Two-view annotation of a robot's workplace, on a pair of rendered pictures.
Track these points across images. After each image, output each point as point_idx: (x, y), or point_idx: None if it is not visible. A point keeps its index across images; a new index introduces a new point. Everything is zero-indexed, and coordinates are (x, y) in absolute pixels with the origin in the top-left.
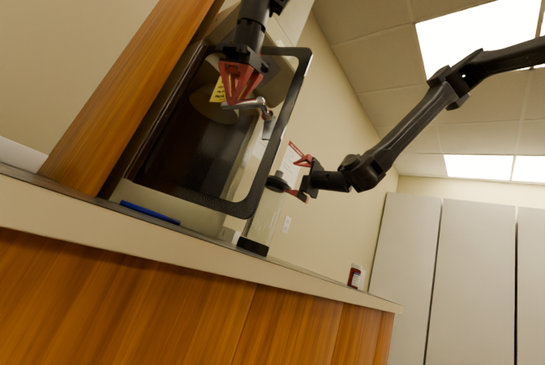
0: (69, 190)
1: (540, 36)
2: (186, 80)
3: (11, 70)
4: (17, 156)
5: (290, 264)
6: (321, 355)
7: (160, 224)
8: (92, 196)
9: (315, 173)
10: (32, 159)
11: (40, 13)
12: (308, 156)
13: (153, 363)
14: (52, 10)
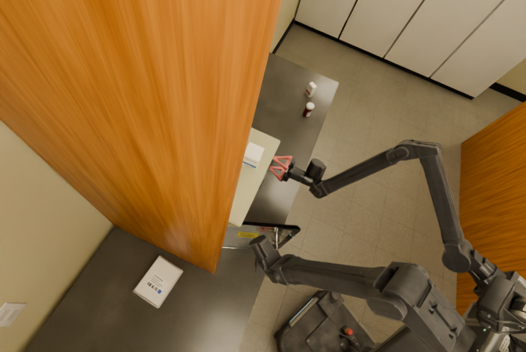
0: (227, 288)
1: (445, 199)
2: None
3: (54, 252)
4: (178, 278)
5: (259, 98)
6: None
7: (257, 278)
8: (220, 272)
9: (292, 177)
10: (180, 274)
11: (12, 251)
12: (286, 169)
13: None
14: (10, 244)
